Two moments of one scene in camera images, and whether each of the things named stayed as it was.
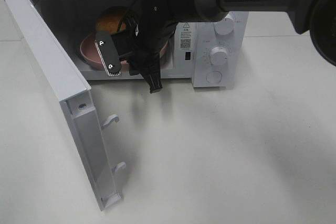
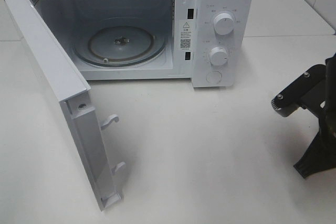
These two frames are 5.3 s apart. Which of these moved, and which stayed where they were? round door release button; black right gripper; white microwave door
Moved: black right gripper
Stayed: white microwave door; round door release button
